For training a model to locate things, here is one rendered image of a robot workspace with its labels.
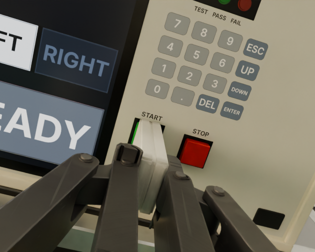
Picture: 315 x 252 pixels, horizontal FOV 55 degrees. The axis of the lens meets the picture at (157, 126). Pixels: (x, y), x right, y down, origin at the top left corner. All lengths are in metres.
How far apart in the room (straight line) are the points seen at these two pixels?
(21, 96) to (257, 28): 0.17
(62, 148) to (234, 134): 0.13
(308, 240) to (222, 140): 0.15
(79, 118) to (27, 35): 0.06
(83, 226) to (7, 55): 0.13
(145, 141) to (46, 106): 0.09
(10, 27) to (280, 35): 0.18
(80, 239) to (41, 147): 0.07
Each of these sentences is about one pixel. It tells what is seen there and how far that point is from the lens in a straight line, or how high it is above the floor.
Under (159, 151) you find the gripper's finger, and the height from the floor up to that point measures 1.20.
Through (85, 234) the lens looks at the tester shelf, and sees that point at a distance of 0.23.
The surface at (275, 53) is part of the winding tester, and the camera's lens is 0.23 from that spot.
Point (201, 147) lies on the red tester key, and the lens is 0.22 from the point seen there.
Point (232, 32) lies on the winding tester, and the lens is 0.22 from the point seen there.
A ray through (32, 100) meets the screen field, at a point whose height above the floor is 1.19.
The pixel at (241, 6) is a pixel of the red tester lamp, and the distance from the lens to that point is 0.22.
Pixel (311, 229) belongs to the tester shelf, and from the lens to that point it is 0.37.
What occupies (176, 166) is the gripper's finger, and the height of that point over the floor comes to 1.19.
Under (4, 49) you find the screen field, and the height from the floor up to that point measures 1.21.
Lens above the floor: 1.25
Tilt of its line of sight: 16 degrees down
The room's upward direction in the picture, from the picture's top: 18 degrees clockwise
